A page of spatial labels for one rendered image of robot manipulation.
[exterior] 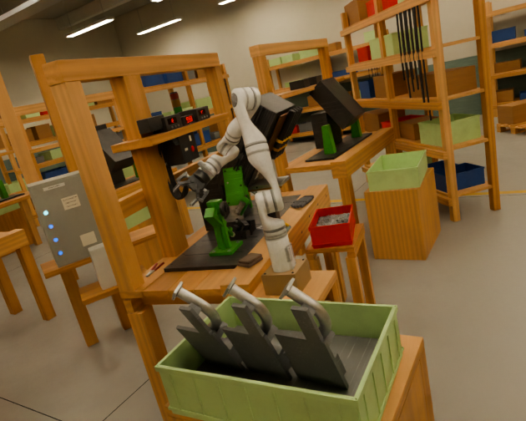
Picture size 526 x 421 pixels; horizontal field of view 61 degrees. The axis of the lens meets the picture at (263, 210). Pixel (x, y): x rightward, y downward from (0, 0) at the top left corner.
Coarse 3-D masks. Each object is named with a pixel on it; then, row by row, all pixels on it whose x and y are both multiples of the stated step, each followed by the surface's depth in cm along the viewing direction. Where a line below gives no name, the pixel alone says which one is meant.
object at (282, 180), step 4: (284, 176) 260; (288, 176) 259; (260, 180) 263; (264, 180) 261; (280, 180) 252; (284, 180) 252; (256, 184) 257; (260, 184) 255; (264, 184) 253; (268, 184) 250; (280, 184) 247; (252, 188) 254; (256, 188) 253; (260, 188) 252; (264, 188) 251; (268, 188) 250
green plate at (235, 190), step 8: (232, 168) 244; (240, 168) 242; (224, 176) 247; (232, 176) 245; (240, 176) 243; (232, 184) 245; (240, 184) 243; (232, 192) 245; (240, 192) 243; (232, 200) 246
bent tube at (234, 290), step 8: (232, 280) 117; (232, 288) 117; (240, 288) 118; (224, 296) 119; (240, 296) 117; (248, 296) 117; (256, 304) 117; (256, 312) 118; (264, 312) 117; (264, 320) 119; (264, 328) 122
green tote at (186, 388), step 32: (224, 320) 159; (256, 320) 160; (288, 320) 153; (352, 320) 141; (384, 320) 136; (192, 352) 144; (384, 352) 120; (192, 384) 125; (224, 384) 119; (256, 384) 112; (384, 384) 119; (192, 416) 131; (224, 416) 124; (256, 416) 117; (288, 416) 112; (320, 416) 107; (352, 416) 102
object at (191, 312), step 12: (192, 312) 121; (192, 324) 126; (204, 324) 124; (192, 336) 134; (204, 336) 129; (216, 336) 127; (204, 348) 137; (216, 348) 133; (228, 348) 132; (216, 360) 140; (228, 360) 136; (240, 360) 142
